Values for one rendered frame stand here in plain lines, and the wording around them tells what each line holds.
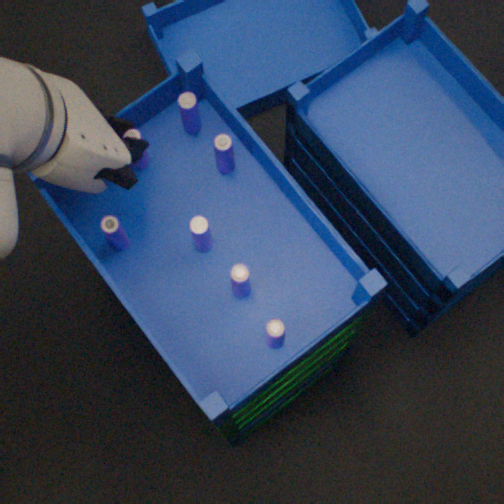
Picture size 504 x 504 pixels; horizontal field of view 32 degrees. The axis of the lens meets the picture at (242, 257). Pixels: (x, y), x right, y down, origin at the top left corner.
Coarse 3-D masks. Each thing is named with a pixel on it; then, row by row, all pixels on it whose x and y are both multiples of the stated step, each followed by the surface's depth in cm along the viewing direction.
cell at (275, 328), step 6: (276, 318) 81; (270, 324) 80; (276, 324) 80; (282, 324) 80; (270, 330) 80; (276, 330) 80; (282, 330) 80; (270, 336) 80; (276, 336) 80; (282, 336) 81; (270, 342) 83; (276, 342) 83; (282, 342) 85
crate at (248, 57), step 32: (192, 0) 137; (224, 0) 141; (256, 0) 141; (288, 0) 141; (320, 0) 141; (352, 0) 135; (160, 32) 138; (192, 32) 140; (224, 32) 140; (256, 32) 139; (288, 32) 139; (320, 32) 139; (352, 32) 139; (224, 64) 138; (256, 64) 138; (288, 64) 138; (320, 64) 138; (256, 96) 131
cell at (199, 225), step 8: (200, 216) 83; (192, 224) 83; (200, 224) 83; (208, 224) 83; (192, 232) 83; (200, 232) 83; (208, 232) 84; (200, 240) 85; (208, 240) 86; (200, 248) 88; (208, 248) 88
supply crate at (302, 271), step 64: (192, 64) 86; (64, 192) 90; (128, 192) 91; (192, 192) 91; (256, 192) 90; (128, 256) 89; (192, 256) 89; (256, 256) 89; (320, 256) 88; (192, 320) 87; (256, 320) 87; (320, 320) 87; (192, 384) 86; (256, 384) 80
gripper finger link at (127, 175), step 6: (108, 168) 75; (120, 168) 77; (126, 168) 78; (96, 174) 75; (102, 174) 75; (108, 174) 76; (114, 174) 76; (120, 174) 76; (126, 174) 77; (132, 174) 78; (108, 180) 76; (114, 180) 77; (120, 180) 77; (126, 180) 77; (132, 180) 78; (120, 186) 77; (126, 186) 78; (132, 186) 78
